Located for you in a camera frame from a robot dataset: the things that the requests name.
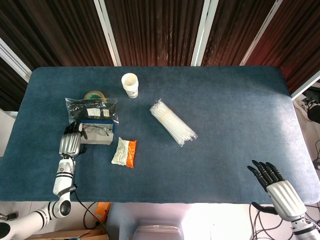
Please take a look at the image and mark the clear bag with black contents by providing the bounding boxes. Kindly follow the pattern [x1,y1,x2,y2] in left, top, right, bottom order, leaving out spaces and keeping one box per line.
[64,96,120,125]

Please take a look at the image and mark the orange and white sachet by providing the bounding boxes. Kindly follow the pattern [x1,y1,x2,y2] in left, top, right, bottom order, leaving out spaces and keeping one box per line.
[111,136,138,169]

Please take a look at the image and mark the blue table cloth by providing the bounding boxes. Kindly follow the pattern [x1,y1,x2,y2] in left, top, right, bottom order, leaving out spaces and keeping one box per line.
[0,65,320,205]

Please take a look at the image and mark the orange object on floor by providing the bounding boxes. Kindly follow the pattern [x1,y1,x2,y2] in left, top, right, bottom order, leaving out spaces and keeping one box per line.
[94,201,112,223]

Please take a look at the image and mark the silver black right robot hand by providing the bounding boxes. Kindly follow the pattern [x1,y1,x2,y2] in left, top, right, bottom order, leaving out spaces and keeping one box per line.
[246,159,308,223]

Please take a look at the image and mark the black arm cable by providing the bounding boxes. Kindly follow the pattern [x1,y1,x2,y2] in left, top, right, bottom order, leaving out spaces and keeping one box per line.
[62,153,110,235]

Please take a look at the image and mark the black floor cables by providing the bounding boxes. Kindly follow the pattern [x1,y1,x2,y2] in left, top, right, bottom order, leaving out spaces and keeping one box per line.
[248,203,296,240]

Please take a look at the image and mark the black round device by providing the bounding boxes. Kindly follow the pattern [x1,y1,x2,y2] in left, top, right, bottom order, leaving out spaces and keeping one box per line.
[306,104,320,125]

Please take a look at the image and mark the stack of white paper cups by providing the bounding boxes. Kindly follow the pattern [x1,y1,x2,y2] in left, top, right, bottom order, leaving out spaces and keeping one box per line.
[121,72,140,99]

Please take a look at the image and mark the white partition post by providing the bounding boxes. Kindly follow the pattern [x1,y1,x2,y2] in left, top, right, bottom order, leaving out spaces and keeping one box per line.
[93,0,122,67]
[0,37,33,83]
[291,74,320,101]
[190,0,220,67]
[239,0,287,66]

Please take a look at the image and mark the brown cardboard box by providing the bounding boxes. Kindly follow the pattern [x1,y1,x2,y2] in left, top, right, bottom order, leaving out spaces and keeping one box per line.
[24,224,110,240]

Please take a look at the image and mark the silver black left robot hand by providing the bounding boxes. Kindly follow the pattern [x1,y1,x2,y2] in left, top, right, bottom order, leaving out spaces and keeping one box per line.
[58,121,88,159]

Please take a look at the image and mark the bundle of clear wrapped straws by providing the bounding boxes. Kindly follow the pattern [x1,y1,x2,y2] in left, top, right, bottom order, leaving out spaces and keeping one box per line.
[149,98,199,148]

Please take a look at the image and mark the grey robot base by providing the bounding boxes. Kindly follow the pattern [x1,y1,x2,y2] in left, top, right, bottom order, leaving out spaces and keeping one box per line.
[131,219,185,240]

